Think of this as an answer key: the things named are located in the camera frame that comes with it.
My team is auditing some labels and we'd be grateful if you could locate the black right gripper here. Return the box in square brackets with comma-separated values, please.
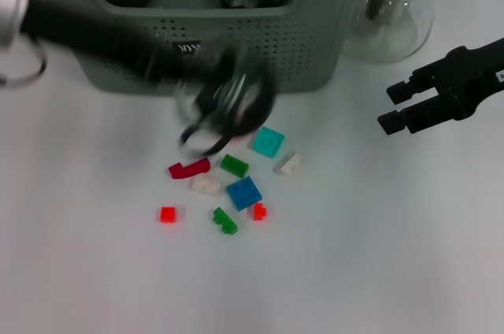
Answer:
[376, 37, 504, 136]

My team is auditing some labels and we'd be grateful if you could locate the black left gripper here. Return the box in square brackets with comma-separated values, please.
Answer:
[19, 0, 245, 114]

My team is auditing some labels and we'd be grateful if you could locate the dark red curved toy block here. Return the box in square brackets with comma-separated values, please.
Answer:
[168, 156, 212, 180]

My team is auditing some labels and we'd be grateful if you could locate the grey-green perforated storage bin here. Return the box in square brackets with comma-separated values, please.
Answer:
[17, 0, 381, 95]

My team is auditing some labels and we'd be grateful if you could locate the teal square toy plate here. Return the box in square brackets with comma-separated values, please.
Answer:
[247, 125, 287, 159]

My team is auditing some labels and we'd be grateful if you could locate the green rectangular toy brick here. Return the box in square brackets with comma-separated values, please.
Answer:
[219, 154, 250, 178]

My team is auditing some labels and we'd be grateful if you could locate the white toy brick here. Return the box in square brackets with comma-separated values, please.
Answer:
[273, 151, 304, 176]
[188, 175, 221, 196]

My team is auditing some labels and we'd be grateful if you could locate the blue square toy brick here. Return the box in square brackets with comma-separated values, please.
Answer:
[225, 175, 264, 212]

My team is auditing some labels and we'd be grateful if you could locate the small red cube brick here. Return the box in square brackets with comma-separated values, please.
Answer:
[159, 206, 178, 224]

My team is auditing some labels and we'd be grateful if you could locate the green stepped toy brick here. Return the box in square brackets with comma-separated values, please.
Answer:
[212, 206, 239, 236]

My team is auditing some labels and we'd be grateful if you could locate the left arm cable with plug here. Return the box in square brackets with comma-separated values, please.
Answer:
[0, 36, 49, 89]

